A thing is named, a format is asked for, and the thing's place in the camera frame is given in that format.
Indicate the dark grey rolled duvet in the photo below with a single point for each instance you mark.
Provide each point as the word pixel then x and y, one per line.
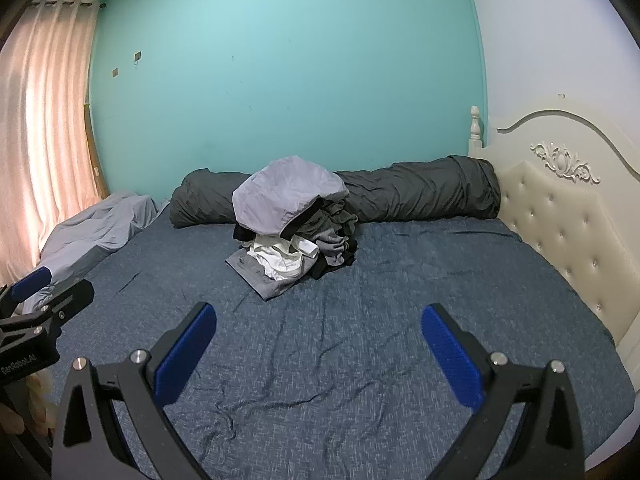
pixel 425 190

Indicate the bed with blue sheet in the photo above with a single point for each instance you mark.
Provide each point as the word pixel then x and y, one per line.
pixel 350 310

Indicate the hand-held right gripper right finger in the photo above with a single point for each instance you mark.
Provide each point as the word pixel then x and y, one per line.
pixel 450 360

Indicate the black garment with white stripes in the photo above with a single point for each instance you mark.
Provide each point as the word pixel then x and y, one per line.
pixel 242 234

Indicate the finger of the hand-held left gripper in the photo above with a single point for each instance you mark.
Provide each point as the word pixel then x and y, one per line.
pixel 30 280
pixel 70 300

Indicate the dark grey garment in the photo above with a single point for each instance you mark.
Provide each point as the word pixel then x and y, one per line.
pixel 330 240

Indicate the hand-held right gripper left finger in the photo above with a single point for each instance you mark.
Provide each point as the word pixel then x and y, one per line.
pixel 185 355

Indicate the cream tufted headboard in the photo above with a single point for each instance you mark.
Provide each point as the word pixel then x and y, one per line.
pixel 560 220

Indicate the light grey crumpled sheet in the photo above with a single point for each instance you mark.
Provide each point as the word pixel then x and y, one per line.
pixel 85 230

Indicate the pink curtain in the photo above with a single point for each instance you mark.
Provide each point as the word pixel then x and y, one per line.
pixel 45 135

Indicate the person's left hand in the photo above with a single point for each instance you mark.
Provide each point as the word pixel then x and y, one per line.
pixel 10 420

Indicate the light grey zip jacket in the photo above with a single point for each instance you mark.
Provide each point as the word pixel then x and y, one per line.
pixel 280 195

